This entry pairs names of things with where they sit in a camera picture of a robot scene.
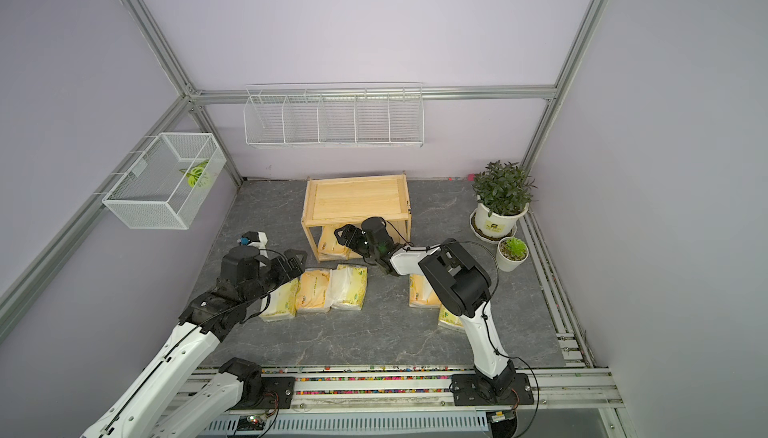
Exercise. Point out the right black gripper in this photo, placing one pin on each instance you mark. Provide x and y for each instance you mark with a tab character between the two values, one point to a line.
352	237

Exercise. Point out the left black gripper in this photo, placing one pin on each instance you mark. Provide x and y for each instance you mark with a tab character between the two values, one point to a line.
297	269

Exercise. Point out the orange tissue pack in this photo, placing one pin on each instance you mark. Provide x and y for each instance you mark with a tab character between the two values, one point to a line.
313	291
421	293
330	249

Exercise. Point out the wooden two-tier shelf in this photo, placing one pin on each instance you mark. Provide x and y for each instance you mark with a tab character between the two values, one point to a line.
340	201

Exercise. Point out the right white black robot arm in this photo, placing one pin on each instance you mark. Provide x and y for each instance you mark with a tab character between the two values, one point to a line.
461	284

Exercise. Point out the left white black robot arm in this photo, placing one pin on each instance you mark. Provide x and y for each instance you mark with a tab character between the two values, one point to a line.
248	274

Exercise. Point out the green tissue pack far left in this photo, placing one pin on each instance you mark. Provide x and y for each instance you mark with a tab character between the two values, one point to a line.
282	303

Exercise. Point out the green tissue pack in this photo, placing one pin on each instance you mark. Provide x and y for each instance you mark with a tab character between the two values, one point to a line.
448	320
282	303
348	286

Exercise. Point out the green tissue pack middle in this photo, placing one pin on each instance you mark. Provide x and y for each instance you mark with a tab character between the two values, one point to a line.
348	286

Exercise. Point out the green tissue pack right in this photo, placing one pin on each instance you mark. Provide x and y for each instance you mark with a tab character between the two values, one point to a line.
448	320

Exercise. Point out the green leaf in basket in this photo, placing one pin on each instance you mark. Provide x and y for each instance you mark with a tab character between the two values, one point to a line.
197	175

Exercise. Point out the large potted green plant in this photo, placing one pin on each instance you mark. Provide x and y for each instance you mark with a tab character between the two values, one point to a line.
504	192

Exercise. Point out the small potted succulent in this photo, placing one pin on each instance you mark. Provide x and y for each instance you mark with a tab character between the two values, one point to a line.
511	253

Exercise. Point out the white wire wall shelf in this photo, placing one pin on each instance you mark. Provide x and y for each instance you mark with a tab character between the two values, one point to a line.
345	114

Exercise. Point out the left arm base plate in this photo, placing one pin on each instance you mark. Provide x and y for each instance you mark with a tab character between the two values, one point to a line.
267	393

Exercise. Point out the white mesh wall basket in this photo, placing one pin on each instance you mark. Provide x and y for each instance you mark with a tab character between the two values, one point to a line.
153	194

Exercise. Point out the aluminium rail frame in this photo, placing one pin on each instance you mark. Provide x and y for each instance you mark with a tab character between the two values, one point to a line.
396	399

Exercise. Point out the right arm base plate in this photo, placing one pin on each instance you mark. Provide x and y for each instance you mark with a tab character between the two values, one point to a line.
470	389

